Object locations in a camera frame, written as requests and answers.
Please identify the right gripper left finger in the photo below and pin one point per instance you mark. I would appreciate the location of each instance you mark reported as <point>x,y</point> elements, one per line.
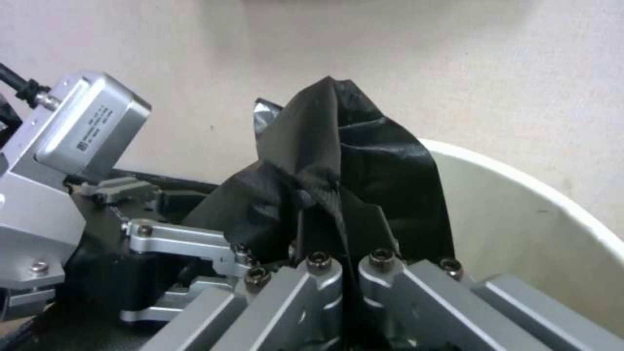
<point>273,314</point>

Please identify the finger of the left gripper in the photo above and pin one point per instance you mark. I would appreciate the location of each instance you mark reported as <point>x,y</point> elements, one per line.
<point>156,305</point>
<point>180,239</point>

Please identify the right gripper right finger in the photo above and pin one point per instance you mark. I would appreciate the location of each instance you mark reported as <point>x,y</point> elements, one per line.
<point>439,314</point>

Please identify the black plastic trash bag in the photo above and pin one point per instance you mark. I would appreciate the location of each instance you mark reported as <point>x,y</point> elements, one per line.
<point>361,153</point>

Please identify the white round trash bin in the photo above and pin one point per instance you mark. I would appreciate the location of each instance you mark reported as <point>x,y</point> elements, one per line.
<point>517,219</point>

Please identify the silver camera mount bracket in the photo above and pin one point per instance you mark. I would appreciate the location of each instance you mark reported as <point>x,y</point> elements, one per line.
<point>34,219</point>

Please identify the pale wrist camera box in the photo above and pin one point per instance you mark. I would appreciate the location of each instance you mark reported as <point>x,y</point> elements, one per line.
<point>90,124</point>

